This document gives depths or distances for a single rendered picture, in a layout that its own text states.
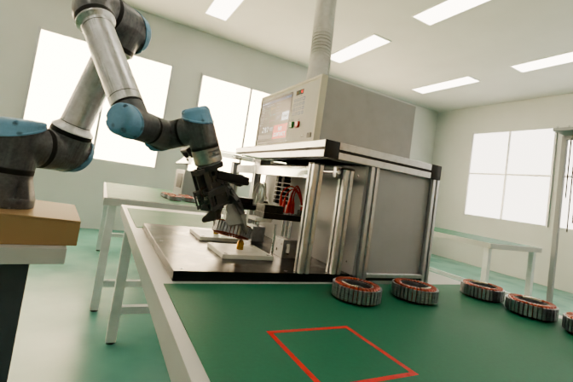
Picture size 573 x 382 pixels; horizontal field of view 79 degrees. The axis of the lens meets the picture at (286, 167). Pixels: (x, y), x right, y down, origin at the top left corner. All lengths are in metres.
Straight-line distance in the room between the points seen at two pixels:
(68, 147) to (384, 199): 0.92
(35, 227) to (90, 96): 0.39
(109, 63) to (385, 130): 0.81
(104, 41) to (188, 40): 5.14
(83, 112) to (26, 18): 4.89
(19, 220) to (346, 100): 0.91
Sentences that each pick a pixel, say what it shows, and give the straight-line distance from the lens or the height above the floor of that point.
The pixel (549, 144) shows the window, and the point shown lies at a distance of 7.65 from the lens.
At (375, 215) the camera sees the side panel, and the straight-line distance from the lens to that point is 1.02.
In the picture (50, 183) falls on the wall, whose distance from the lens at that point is 5.72.
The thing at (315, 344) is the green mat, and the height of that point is 0.75.
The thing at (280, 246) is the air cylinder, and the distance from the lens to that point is 1.07.
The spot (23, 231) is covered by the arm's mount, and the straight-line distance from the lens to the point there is 1.06.
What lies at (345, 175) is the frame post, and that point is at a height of 1.03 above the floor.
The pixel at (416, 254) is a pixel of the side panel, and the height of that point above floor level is 0.84.
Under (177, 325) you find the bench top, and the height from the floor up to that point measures 0.75.
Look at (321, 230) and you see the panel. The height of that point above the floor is 0.86.
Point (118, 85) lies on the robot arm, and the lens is 0.92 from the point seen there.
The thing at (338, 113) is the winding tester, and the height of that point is 1.22.
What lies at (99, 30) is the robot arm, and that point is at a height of 1.29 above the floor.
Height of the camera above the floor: 0.98
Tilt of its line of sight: 3 degrees up
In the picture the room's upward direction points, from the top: 8 degrees clockwise
